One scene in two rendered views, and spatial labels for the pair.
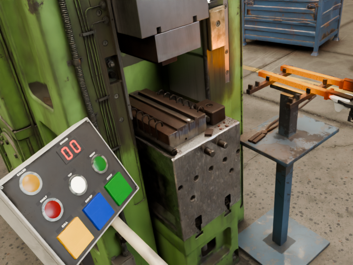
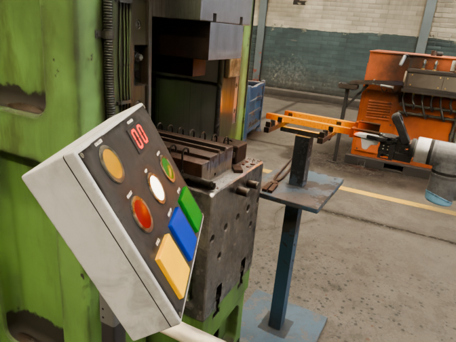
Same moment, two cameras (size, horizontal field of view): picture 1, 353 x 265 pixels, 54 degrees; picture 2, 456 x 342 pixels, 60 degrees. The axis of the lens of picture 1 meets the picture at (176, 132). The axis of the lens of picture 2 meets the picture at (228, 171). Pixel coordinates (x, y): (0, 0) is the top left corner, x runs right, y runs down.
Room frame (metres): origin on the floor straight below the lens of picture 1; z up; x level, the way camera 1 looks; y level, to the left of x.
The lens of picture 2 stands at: (0.15, 0.46, 1.35)
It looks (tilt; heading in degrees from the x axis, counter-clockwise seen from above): 20 degrees down; 332
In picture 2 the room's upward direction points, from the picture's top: 5 degrees clockwise
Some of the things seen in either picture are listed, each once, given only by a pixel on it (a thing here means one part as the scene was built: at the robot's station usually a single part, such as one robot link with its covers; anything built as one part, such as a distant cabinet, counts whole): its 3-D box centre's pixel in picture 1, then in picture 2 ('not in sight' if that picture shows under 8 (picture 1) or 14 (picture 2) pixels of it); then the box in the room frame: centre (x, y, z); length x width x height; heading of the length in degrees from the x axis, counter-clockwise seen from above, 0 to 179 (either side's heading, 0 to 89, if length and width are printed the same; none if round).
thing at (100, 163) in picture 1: (99, 163); (167, 168); (0.84, 0.23, 1.09); 0.05 x 0.03 x 0.04; 127
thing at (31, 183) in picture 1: (30, 183); (112, 163); (0.68, 0.37, 1.16); 0.05 x 0.03 x 0.04; 127
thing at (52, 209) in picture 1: (52, 209); (142, 214); (0.66, 0.33, 1.09); 0.05 x 0.03 x 0.04; 127
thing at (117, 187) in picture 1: (117, 189); (188, 209); (0.82, 0.19, 1.01); 0.07 x 0.05 x 0.07; 152
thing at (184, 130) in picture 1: (156, 114); (162, 149); (1.36, 0.08, 0.96); 0.42 x 0.20 x 0.09; 37
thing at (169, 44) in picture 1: (144, 33); (165, 35); (1.36, 0.08, 1.32); 0.42 x 0.20 x 0.10; 37
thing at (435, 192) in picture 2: not in sight; (444, 186); (0.95, -0.82, 0.89); 0.12 x 0.09 x 0.12; 77
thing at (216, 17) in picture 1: (216, 28); (233, 53); (1.48, -0.22, 1.27); 0.09 x 0.02 x 0.17; 127
